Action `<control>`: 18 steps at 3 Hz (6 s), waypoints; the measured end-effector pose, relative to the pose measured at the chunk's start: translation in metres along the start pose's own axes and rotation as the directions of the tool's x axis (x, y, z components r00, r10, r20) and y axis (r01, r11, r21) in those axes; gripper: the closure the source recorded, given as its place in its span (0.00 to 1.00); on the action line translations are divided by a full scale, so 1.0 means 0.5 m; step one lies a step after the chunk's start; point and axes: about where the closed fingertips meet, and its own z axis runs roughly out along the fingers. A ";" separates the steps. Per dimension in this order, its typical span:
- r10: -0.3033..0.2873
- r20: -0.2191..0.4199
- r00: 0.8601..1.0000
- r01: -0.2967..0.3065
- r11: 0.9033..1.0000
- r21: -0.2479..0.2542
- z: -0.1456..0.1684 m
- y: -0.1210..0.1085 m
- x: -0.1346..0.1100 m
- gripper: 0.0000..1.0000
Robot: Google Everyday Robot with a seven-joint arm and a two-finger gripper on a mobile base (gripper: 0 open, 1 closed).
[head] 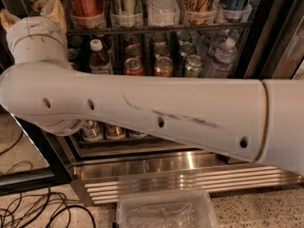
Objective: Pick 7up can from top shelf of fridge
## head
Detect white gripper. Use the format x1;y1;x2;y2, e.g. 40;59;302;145
0;0;68;67

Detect gold can middle shelf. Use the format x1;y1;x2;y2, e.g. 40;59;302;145
154;57;173;77

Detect stainless fridge bottom grille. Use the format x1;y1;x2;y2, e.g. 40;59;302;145
71;151;304;206

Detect black cables on floor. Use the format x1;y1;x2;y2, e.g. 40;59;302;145
0;127;97;228

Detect open fridge glass door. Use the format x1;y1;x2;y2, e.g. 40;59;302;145
0;112;71;196

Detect white green can bottom shelf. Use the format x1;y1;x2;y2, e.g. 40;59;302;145
83;120;103;142

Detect green can middle shelf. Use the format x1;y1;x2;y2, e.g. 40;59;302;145
184;55;203;78

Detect water bottle middle shelf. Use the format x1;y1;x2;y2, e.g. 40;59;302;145
205;37;237;78

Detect clear plastic bin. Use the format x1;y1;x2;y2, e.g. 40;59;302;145
116;188;219;228

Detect red coca-cola can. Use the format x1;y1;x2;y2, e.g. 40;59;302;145
123;58;144;76

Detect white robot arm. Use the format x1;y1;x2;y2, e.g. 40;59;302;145
0;0;304;175

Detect gold orange can bottom shelf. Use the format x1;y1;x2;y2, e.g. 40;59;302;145
105;124;125;140

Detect iced tea bottle white cap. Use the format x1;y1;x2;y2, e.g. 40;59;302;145
88;39;113;75

